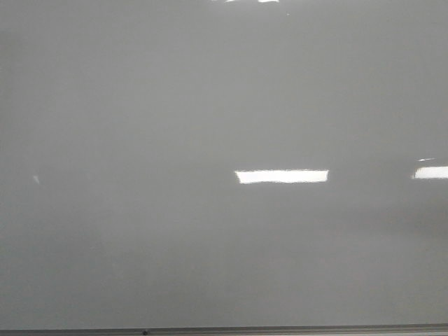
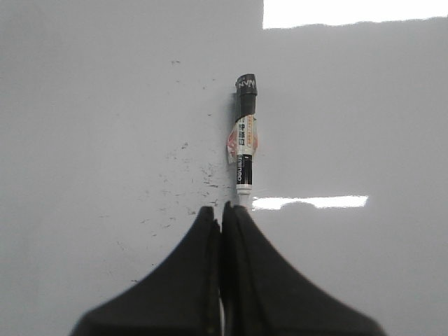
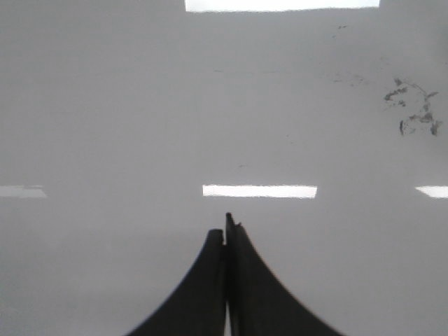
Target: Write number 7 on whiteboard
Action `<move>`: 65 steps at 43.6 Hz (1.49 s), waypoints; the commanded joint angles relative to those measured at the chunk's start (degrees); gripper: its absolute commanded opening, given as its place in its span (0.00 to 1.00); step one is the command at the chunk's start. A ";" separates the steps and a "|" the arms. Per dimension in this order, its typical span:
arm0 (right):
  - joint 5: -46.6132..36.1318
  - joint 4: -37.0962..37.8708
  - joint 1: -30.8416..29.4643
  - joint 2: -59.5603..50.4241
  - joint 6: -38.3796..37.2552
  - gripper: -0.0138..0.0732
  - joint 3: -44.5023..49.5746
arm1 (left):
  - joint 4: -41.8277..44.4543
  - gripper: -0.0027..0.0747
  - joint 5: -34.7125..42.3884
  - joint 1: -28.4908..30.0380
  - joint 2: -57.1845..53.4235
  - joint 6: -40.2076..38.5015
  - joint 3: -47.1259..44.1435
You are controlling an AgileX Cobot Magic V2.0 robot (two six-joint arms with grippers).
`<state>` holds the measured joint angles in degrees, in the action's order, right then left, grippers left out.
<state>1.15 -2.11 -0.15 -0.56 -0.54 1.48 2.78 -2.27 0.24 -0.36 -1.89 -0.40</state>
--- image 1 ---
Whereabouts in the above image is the white glossy whiteboard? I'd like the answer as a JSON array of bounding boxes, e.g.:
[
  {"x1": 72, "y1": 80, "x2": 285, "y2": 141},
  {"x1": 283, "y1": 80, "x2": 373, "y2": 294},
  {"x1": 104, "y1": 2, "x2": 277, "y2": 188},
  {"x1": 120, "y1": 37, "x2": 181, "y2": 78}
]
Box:
[{"x1": 1, "y1": 1, "x2": 447, "y2": 329}]

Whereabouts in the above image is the grey aluminium whiteboard tray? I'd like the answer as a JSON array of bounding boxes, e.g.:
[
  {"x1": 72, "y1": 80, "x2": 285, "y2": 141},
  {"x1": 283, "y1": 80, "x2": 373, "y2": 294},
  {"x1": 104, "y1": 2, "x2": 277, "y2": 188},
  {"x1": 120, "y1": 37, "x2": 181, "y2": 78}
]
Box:
[{"x1": 1, "y1": 323, "x2": 447, "y2": 335}]

